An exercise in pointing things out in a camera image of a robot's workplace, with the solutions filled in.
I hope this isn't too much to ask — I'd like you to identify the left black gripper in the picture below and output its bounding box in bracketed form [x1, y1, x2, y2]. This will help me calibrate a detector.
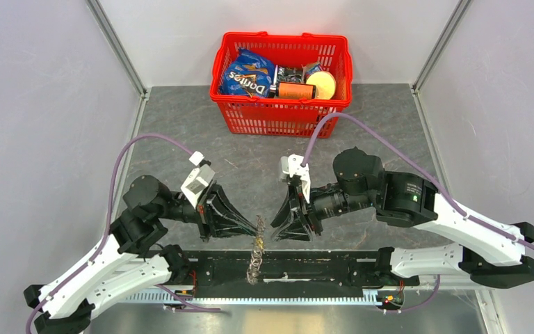
[155, 178, 260, 241]

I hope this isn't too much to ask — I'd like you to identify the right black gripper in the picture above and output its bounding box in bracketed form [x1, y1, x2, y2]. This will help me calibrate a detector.
[270, 178, 377, 243]

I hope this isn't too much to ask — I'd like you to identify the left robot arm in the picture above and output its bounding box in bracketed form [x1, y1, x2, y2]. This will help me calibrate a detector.
[24, 175, 258, 333]

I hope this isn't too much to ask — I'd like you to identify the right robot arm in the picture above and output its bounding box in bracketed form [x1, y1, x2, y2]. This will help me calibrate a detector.
[271, 148, 534, 289]

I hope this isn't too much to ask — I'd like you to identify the orange can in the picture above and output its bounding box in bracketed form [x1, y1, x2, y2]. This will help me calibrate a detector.
[275, 81, 316, 100]

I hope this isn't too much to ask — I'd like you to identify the red plastic shopping basket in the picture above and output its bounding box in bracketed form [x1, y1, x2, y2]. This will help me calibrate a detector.
[209, 31, 353, 137]

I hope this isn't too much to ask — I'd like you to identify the round yellow lid container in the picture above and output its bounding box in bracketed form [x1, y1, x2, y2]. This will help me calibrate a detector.
[306, 71, 337, 100]

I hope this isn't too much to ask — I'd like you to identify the blue Doritos chip bag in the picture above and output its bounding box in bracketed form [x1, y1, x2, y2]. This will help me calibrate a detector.
[219, 48, 275, 98]

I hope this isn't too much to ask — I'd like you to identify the dark printed snack packet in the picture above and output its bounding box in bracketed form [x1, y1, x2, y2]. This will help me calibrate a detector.
[273, 65, 304, 85]

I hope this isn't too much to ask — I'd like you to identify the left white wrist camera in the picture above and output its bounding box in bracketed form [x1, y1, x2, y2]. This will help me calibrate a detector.
[180, 151, 216, 208]

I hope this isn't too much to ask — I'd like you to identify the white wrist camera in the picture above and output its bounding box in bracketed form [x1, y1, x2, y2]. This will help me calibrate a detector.
[280, 154, 312, 203]
[180, 151, 216, 208]

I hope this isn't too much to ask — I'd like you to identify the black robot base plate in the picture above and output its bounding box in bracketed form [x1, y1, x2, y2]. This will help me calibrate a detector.
[165, 250, 421, 297]

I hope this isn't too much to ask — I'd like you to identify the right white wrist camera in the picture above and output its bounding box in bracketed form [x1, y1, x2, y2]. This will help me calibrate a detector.
[280, 154, 312, 203]

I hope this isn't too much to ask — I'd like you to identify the slotted metal cable duct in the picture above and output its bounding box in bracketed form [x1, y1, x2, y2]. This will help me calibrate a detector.
[119, 287, 399, 308]

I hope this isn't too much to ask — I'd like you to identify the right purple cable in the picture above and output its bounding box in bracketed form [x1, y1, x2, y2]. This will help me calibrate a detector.
[302, 112, 534, 315]

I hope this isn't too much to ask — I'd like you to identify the purple cable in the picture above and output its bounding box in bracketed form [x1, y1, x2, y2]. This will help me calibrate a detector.
[25, 134, 194, 334]
[302, 112, 534, 315]

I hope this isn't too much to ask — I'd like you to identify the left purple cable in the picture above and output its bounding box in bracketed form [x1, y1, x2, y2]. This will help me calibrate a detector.
[25, 134, 194, 334]

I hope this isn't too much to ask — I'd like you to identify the left aluminium frame post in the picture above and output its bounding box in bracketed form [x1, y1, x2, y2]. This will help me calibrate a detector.
[86, 0, 148, 97]

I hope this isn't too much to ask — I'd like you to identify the aluminium frame post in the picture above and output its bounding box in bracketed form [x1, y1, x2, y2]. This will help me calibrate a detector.
[86, 0, 148, 97]
[411, 0, 473, 93]

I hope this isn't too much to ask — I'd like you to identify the right aluminium frame post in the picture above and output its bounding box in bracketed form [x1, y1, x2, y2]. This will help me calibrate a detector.
[411, 0, 473, 93]

